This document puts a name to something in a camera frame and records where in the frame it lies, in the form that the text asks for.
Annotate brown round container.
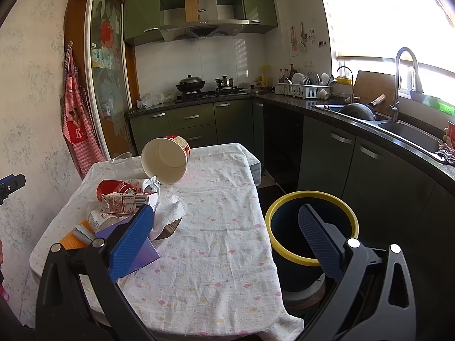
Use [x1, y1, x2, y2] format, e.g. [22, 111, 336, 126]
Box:
[155, 218, 183, 241]

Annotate black gas stove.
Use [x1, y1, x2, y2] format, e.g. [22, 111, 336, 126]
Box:
[177, 87, 248, 101]

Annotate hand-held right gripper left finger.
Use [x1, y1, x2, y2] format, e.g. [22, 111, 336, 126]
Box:
[36, 204, 157, 341]

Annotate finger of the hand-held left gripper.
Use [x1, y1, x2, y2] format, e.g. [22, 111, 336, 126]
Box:
[0, 173, 26, 205]

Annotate clear plastic cup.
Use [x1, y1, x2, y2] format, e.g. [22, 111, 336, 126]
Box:
[108, 152, 134, 166]

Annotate wooden cutting board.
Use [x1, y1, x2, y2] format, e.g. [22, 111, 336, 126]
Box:
[353, 70, 397, 114]

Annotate silver and blue packet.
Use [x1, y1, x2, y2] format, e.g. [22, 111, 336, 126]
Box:
[74, 225, 97, 246]

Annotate white dish rack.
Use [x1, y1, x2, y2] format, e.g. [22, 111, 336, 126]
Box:
[277, 73, 333, 99]

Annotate small dark faucet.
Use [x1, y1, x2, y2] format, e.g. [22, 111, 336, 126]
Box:
[336, 66, 356, 102]

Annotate white plastic bags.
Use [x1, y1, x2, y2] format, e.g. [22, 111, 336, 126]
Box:
[137, 92, 175, 109]

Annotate black pan with wooden handle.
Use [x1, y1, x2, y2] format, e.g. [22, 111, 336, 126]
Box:
[338, 94, 386, 121]

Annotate orange textured pad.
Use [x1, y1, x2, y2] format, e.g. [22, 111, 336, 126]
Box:
[59, 220, 95, 251]

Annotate floral white tablecloth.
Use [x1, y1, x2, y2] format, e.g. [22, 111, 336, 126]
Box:
[30, 143, 304, 341]

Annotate red and white milk carton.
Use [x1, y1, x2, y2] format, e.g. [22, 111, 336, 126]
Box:
[101, 177, 161, 217]

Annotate tall steel faucet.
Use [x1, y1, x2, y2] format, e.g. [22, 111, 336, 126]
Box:
[389, 47, 423, 122]

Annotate grey box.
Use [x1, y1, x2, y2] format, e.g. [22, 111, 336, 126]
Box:
[249, 156, 262, 187]

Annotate green wall cabinet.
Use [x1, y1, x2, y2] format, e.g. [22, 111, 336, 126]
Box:
[123, 0, 278, 47]

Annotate white yogurt bottle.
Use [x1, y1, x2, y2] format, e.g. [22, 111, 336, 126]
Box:
[124, 178, 150, 192]
[86, 208, 121, 231]

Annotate white paper tissue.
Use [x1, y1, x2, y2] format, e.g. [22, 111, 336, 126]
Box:
[151, 194, 187, 242]

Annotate grey dish cloth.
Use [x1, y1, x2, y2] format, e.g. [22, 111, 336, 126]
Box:
[435, 142, 455, 166]

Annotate black wok with lid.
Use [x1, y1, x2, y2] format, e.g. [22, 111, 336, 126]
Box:
[176, 74, 206, 93]

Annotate window with blind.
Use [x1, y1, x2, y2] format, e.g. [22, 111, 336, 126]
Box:
[315, 0, 455, 107]

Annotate blue bin with yellow rim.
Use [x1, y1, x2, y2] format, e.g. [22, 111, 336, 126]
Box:
[265, 191, 360, 294]

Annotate large paper noodle cup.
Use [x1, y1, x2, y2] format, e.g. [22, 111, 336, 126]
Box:
[141, 134, 193, 186]

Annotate steel range hood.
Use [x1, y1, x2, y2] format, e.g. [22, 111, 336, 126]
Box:
[158, 0, 250, 41]

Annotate red checked apron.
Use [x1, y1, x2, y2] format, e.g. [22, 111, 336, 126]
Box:
[61, 43, 107, 180]

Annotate crushed red soda can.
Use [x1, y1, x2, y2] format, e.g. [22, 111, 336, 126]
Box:
[97, 179, 143, 201]

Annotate steel sink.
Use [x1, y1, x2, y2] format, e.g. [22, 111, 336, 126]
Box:
[312, 101, 445, 153]

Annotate green base cabinet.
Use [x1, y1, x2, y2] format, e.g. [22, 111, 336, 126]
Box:
[129, 92, 455, 292]

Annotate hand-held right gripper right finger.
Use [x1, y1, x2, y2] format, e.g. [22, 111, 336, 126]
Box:
[298, 203, 416, 341]

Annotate purple paper packet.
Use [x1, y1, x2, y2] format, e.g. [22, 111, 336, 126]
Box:
[94, 217, 160, 279]

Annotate frosted glass sliding door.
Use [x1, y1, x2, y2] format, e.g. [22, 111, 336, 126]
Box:
[84, 0, 137, 160]

